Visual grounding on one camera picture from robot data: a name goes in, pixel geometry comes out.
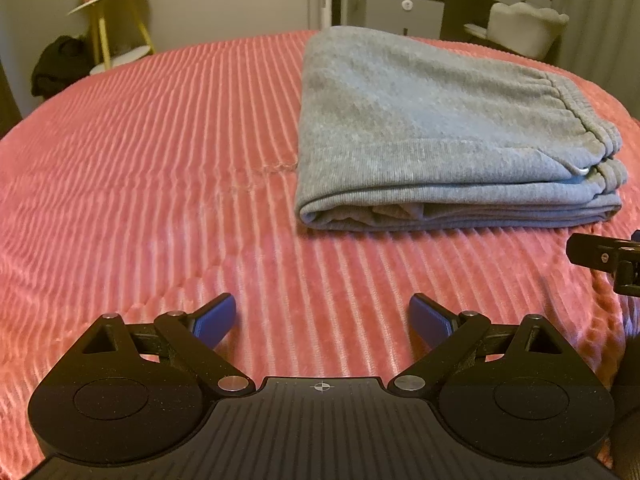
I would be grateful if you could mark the black clothes pile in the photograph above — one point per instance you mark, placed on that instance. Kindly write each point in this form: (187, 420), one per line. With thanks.
(60, 67)

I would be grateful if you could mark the white chair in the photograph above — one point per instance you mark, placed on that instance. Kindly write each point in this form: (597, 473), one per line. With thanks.
(520, 30)

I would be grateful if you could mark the light grey-blue fleece pants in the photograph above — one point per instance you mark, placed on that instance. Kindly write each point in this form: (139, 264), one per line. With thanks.
(410, 120)

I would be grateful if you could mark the pink ribbed blanket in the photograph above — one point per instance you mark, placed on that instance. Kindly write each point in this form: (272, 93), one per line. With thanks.
(150, 185)

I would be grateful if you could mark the grey cabinet with black top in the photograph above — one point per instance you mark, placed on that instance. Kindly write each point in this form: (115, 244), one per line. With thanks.
(390, 10)

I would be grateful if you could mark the round white yellow-legged side table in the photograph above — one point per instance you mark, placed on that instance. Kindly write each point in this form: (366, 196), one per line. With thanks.
(107, 0)

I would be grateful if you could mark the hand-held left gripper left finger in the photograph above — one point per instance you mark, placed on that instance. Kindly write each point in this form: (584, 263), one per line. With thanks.
(215, 321)

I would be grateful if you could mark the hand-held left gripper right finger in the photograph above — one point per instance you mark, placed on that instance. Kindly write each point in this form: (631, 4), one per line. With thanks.
(430, 319)

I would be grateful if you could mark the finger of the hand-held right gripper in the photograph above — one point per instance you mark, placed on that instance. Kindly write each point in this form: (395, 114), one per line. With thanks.
(600, 252)

